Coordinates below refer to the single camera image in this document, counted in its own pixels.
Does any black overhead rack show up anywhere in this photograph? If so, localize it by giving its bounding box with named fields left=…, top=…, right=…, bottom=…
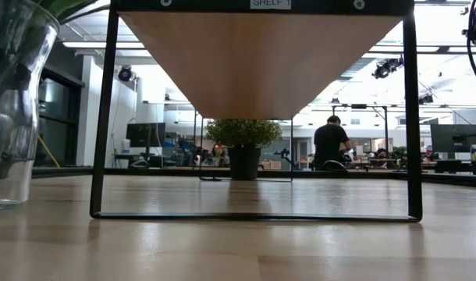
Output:
left=331, top=103, right=389, bottom=153

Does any black metal table frame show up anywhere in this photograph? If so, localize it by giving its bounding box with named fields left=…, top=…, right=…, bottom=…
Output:
left=31, top=165, right=476, bottom=187

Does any wooden shelf with black frame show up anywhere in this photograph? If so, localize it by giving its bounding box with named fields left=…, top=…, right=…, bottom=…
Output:
left=89, top=0, right=424, bottom=223

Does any yellow extension cable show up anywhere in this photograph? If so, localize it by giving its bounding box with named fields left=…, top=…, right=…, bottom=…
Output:
left=37, top=134, right=62, bottom=169

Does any black computer monitor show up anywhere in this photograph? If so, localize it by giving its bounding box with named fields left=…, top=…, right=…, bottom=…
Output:
left=126, top=122, right=166, bottom=148
left=430, top=123, right=476, bottom=154

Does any black ceiling light rig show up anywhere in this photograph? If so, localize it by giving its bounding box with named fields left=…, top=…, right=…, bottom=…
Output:
left=372, top=56, right=405, bottom=79

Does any clear glass vase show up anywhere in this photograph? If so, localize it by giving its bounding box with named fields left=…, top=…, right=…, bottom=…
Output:
left=0, top=0, right=62, bottom=210

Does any round black ceiling device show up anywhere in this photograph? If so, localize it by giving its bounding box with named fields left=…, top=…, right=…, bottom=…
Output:
left=118, top=65, right=134, bottom=82

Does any person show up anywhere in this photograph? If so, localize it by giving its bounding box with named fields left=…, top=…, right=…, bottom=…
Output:
left=313, top=115, right=353, bottom=172

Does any green potted plant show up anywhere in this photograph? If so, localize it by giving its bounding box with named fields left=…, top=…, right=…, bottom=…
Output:
left=204, top=119, right=282, bottom=181

